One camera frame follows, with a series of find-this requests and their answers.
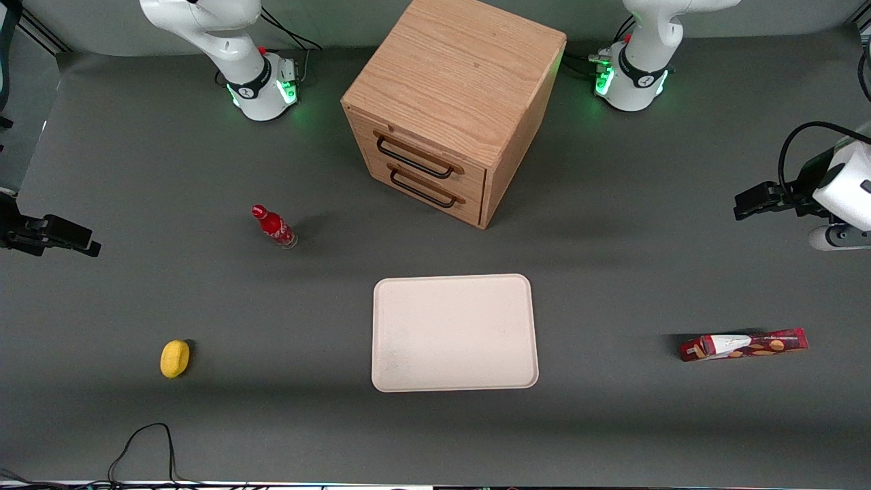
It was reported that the black frame profile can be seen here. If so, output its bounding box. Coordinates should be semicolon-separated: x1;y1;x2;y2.
15;10;71;55

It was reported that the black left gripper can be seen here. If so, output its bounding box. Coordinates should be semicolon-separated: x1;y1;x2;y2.
734;153;835;221

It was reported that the yellow lemon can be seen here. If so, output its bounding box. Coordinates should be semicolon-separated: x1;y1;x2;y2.
160;339;191;380

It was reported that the wooden drawer cabinet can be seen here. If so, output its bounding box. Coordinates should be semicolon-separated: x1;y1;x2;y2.
341;0;568;231

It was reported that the black left base cable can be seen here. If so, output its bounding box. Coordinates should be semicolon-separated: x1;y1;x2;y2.
563;15;638;77

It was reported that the black right base cable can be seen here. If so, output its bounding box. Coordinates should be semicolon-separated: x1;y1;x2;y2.
260;7;323;84

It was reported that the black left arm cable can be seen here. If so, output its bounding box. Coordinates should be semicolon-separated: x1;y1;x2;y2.
778;120;871;199

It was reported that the red cola bottle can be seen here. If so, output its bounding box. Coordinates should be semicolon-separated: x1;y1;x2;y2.
250;203;299;250

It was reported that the black drawer handle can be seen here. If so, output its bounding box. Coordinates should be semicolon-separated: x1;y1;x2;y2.
376;134;456;180
389;166;459;209

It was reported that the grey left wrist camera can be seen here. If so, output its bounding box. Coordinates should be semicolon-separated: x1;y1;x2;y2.
808;224;871;252

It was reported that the black base cable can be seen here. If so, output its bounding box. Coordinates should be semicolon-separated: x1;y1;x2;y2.
260;7;323;84
563;15;638;77

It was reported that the red tartan cookie box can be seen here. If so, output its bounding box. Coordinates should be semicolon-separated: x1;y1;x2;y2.
678;327;810;363

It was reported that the cream rectangular tray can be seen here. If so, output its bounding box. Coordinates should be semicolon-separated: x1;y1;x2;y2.
371;273;540;394

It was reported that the black looped table cable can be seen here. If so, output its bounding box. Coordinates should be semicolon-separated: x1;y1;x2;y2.
107;422;206;488

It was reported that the wooden drawer front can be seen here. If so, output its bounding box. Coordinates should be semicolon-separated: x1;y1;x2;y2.
357;144;486;229
346;109;489;201

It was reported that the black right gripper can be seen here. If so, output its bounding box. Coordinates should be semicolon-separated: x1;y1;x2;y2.
0;194;102;259

